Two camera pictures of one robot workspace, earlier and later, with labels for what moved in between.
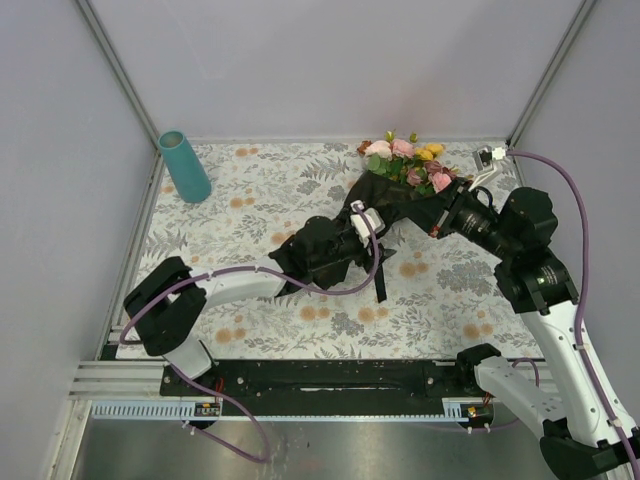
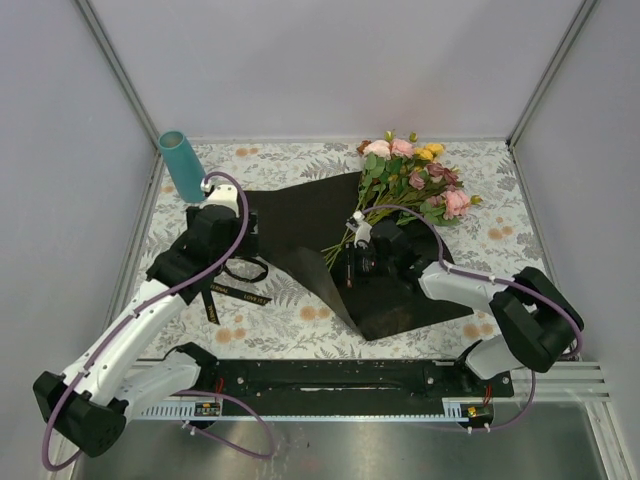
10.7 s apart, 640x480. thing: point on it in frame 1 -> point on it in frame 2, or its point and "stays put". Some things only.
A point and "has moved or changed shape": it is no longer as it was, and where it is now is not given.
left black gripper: [363, 256] -> [248, 247]
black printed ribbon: [382, 256] has moved or changed shape
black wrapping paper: [329, 249] -> [298, 221]
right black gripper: [447, 217] -> [352, 276]
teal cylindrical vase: [191, 179] stays put
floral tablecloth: [441, 300] stays put
